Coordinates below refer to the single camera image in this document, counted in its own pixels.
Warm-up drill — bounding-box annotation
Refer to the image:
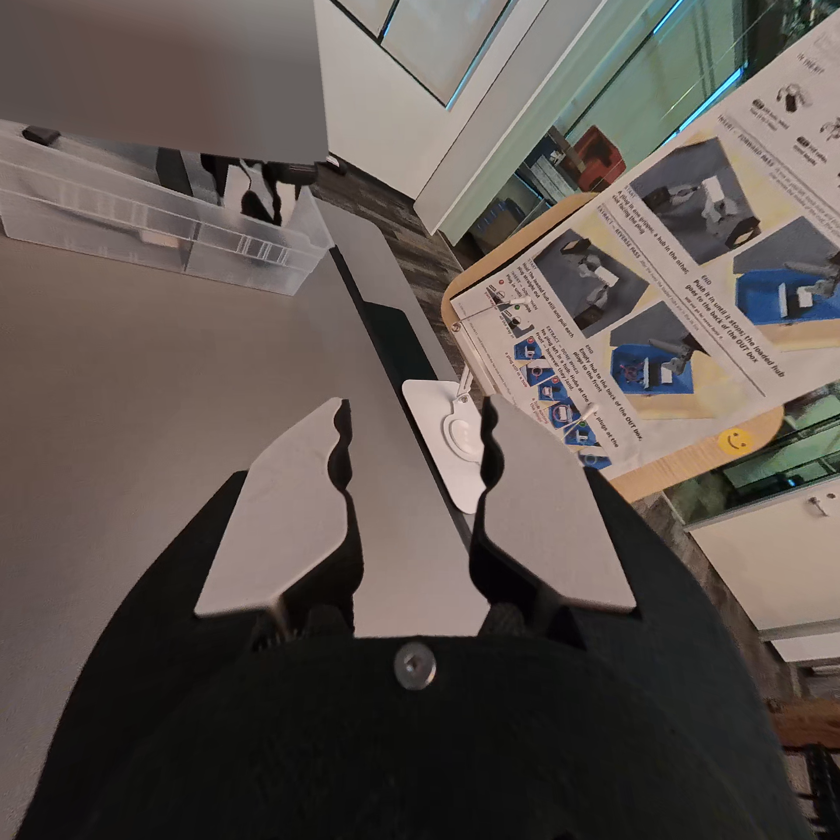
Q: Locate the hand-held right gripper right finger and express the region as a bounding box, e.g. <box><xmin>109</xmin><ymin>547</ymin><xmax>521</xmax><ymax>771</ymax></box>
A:
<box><xmin>470</xmin><ymin>394</ymin><xmax>637</xmax><ymax>624</ymax></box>

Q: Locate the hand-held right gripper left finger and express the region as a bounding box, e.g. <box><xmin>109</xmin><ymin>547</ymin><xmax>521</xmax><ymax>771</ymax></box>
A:
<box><xmin>192</xmin><ymin>397</ymin><xmax>365</xmax><ymax>637</ymax></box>

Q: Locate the white door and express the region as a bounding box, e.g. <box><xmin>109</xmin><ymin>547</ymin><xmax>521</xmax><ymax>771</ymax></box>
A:
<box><xmin>684</xmin><ymin>484</ymin><xmax>840</xmax><ymax>665</ymax></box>

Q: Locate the printed instruction poster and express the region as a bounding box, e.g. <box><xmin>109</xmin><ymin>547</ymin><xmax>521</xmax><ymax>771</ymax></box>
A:
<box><xmin>451</xmin><ymin>7</ymin><xmax>840</xmax><ymax>471</ymax></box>

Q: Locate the clear plastic bin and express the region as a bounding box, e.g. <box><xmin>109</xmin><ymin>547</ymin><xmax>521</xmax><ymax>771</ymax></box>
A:
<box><xmin>0</xmin><ymin>118</ymin><xmax>333</xmax><ymax>298</ymax></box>

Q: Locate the red machine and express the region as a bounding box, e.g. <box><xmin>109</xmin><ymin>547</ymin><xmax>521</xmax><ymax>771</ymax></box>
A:
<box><xmin>566</xmin><ymin>125</ymin><xmax>626</xmax><ymax>193</ymax></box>

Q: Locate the paned window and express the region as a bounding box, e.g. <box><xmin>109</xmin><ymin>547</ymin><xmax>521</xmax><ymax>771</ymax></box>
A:
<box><xmin>330</xmin><ymin>0</ymin><xmax>521</xmax><ymax>110</ymax></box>

